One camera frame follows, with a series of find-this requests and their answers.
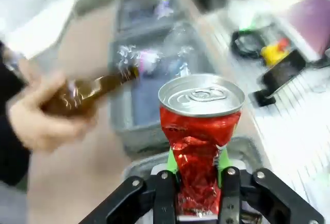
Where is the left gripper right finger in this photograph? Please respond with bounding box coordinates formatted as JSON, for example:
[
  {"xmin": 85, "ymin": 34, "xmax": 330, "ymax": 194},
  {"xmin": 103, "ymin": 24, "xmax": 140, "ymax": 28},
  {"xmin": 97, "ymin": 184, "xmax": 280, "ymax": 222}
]
[{"xmin": 215, "ymin": 148, "xmax": 325, "ymax": 224}]

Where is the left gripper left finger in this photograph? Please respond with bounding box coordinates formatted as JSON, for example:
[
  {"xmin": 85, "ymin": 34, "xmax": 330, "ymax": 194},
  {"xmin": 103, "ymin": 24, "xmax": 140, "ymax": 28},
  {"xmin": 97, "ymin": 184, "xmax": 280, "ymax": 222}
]
[{"xmin": 77, "ymin": 149, "xmax": 181, "ymax": 224}]

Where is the crushed red soda can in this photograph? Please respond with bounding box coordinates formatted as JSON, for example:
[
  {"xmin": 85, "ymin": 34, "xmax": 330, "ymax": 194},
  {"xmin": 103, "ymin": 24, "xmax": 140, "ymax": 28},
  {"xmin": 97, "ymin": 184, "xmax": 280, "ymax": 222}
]
[{"xmin": 157, "ymin": 73, "xmax": 245, "ymax": 216}]

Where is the brown glass bottle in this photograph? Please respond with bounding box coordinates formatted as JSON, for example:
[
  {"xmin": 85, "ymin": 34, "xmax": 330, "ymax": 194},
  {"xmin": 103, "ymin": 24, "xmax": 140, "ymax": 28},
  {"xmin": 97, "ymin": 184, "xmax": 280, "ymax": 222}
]
[{"xmin": 41, "ymin": 65, "xmax": 141, "ymax": 118}]

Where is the person right forearm black sleeve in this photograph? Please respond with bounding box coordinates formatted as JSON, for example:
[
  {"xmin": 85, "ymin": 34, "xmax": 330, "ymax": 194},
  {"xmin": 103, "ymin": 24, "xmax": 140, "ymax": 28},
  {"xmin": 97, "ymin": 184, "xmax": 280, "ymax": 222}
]
[{"xmin": 0, "ymin": 40, "xmax": 33, "ymax": 186}]

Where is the grey basket labelled Plastic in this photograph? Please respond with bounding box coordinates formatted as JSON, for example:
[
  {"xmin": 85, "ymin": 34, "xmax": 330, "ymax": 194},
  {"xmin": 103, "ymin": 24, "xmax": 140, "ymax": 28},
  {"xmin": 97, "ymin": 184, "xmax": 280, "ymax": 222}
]
[{"xmin": 108, "ymin": 22, "xmax": 220, "ymax": 155}]

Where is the grey basket labelled Can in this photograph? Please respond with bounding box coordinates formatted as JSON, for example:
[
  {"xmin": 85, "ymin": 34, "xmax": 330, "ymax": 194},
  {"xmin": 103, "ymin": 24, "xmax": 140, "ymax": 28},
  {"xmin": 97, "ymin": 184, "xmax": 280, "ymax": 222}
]
[{"xmin": 115, "ymin": 0, "xmax": 188, "ymax": 39}]

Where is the person right hand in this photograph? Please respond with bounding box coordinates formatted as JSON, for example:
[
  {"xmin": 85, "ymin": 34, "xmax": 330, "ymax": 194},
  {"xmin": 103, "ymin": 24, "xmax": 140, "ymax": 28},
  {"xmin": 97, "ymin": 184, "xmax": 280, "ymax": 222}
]
[{"xmin": 6, "ymin": 62, "xmax": 104, "ymax": 153}]

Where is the yellow toy object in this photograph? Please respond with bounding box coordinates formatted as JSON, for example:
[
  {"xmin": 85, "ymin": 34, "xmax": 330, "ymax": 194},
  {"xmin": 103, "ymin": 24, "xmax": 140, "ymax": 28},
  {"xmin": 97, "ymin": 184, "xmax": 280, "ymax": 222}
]
[{"xmin": 259, "ymin": 38, "xmax": 291, "ymax": 67}]

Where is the crushed clear plastic bottle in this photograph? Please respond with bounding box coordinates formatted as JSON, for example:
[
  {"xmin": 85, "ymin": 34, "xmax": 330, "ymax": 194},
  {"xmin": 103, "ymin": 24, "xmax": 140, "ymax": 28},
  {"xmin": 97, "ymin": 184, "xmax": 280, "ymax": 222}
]
[{"xmin": 117, "ymin": 23, "xmax": 194, "ymax": 79}]

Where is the purple box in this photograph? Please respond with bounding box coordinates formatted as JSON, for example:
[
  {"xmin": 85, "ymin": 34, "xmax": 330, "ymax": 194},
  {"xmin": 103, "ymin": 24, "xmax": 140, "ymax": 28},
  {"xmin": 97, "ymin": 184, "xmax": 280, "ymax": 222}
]
[{"xmin": 283, "ymin": 0, "xmax": 330, "ymax": 62}]

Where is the black device on stand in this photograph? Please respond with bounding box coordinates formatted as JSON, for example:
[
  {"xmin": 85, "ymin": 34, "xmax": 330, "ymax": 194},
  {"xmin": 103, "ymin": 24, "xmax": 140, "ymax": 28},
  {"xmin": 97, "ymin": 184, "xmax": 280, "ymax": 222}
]
[{"xmin": 252, "ymin": 50, "xmax": 307, "ymax": 107}]

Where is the coiled black cable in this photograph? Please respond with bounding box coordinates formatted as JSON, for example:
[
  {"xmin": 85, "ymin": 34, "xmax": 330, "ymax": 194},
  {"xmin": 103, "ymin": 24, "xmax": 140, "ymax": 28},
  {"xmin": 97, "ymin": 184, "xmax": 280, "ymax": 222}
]
[{"xmin": 230, "ymin": 29, "xmax": 262, "ymax": 60}]

